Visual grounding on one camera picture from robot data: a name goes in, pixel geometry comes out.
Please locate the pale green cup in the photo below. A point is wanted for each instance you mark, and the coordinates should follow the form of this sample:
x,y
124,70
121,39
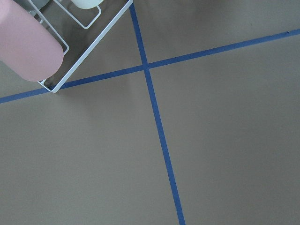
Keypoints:
x,y
86,4

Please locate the pink cup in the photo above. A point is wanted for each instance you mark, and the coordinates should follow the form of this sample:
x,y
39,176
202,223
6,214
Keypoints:
x,y
26,46

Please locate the white wire rack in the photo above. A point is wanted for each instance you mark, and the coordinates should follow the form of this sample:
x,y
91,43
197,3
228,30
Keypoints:
x,y
78,31

